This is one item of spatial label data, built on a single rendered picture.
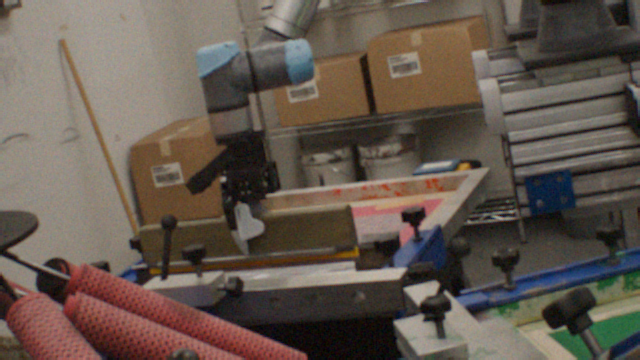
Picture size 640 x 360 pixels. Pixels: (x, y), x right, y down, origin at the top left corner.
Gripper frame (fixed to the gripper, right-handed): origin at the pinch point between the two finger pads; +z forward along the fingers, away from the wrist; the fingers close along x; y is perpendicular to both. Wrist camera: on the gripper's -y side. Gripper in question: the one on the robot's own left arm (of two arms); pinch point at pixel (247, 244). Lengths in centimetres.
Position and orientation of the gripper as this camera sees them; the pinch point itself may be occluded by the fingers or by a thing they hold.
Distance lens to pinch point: 194.1
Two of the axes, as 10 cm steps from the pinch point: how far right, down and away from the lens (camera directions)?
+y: 9.2, -1.0, -3.8
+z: 1.9, 9.6, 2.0
